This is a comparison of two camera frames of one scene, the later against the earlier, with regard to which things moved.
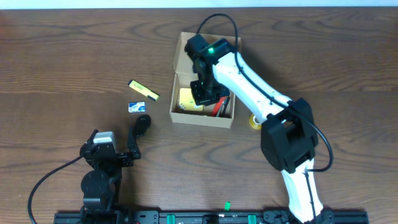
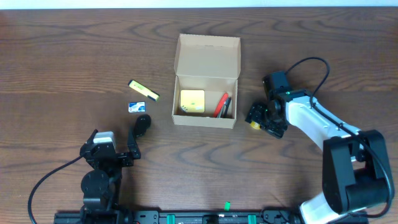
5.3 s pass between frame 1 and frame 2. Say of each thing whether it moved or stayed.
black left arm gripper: stayed
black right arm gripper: moved
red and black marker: stayed
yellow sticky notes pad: stayed
